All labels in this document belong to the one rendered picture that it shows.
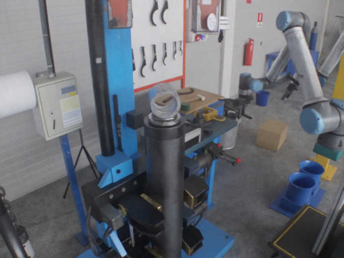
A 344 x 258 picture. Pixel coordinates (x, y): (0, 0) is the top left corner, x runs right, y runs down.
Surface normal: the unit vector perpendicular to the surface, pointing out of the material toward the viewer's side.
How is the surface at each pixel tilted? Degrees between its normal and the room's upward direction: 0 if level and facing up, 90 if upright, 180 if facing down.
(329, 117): 53
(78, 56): 90
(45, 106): 90
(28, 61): 90
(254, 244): 0
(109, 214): 0
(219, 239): 0
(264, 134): 90
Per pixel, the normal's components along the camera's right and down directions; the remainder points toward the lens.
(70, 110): 0.72, 0.31
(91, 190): 0.00, -0.89
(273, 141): -0.60, 0.36
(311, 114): -0.93, 0.23
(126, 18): 0.15, 0.44
